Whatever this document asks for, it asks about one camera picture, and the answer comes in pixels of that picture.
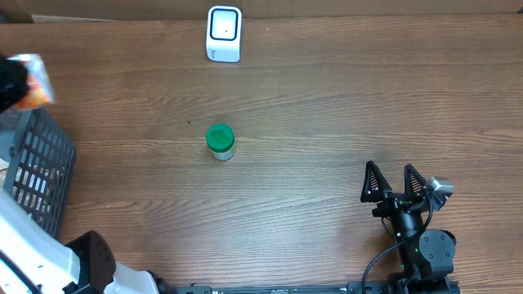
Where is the grey mesh basket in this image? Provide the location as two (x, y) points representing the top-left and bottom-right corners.
(1, 109), (76, 238)

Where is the white barcode scanner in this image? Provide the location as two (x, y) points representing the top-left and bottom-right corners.
(206, 5), (243, 63)

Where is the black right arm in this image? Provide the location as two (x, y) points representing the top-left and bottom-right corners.
(349, 161), (461, 294)

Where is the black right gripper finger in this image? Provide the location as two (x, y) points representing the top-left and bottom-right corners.
(360, 161), (392, 203)
(404, 164), (427, 198)

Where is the orange tissue packet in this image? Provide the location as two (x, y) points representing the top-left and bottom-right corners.
(9, 54), (56, 110)

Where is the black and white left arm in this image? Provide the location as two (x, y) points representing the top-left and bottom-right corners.
(1, 54), (174, 293)

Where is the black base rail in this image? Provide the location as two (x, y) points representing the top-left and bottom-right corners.
(172, 281), (412, 294)

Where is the green lid jar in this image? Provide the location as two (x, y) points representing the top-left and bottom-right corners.
(206, 123), (236, 161)

